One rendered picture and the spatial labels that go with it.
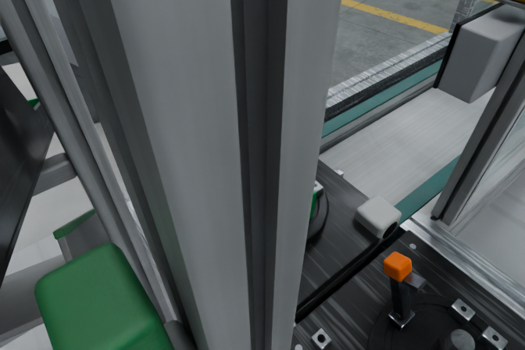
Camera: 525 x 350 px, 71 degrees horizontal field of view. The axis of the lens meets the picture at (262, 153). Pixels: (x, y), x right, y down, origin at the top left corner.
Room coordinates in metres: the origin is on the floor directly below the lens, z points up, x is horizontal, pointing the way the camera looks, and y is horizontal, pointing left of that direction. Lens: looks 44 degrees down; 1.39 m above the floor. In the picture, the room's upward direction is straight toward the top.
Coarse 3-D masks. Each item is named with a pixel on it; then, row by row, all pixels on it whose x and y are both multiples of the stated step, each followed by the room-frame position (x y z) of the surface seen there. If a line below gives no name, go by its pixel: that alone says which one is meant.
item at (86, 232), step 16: (80, 224) 0.16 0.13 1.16; (96, 224) 0.21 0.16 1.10; (64, 240) 0.11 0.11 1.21; (80, 240) 0.14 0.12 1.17; (96, 240) 0.18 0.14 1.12; (64, 256) 0.11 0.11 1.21; (16, 272) 0.21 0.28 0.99; (32, 272) 0.19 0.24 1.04; (48, 272) 0.17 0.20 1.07; (0, 288) 0.16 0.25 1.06; (16, 288) 0.15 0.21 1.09; (32, 288) 0.13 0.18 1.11; (0, 304) 0.12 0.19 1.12; (16, 304) 0.11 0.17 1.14; (32, 304) 0.10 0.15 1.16; (0, 320) 0.09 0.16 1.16; (16, 320) 0.08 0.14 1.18; (32, 320) 0.08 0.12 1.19; (0, 336) 0.07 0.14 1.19
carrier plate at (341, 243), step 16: (320, 160) 0.42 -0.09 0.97; (320, 176) 0.39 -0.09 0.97; (336, 176) 0.39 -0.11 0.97; (336, 192) 0.35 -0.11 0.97; (352, 192) 0.35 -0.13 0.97; (336, 208) 0.33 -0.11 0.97; (352, 208) 0.33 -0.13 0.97; (336, 224) 0.30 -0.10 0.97; (352, 224) 0.30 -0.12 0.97; (320, 240) 0.27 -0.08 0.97; (336, 240) 0.27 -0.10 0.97; (352, 240) 0.27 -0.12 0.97; (368, 240) 0.27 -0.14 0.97; (304, 256) 0.25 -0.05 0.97; (320, 256) 0.25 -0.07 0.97; (336, 256) 0.25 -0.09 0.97; (352, 256) 0.25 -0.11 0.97; (304, 272) 0.23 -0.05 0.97; (320, 272) 0.23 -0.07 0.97; (336, 272) 0.23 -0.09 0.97; (304, 288) 0.21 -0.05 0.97; (320, 288) 0.21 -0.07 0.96; (304, 304) 0.19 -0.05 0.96
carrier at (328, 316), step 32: (384, 256) 0.25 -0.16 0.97; (416, 256) 0.25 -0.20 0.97; (352, 288) 0.20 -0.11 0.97; (384, 288) 0.20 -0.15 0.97; (448, 288) 0.20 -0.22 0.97; (480, 288) 0.20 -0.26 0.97; (320, 320) 0.17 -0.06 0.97; (352, 320) 0.17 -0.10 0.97; (384, 320) 0.16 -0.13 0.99; (416, 320) 0.16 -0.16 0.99; (448, 320) 0.16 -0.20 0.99; (480, 320) 0.16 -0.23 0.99; (512, 320) 0.17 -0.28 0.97
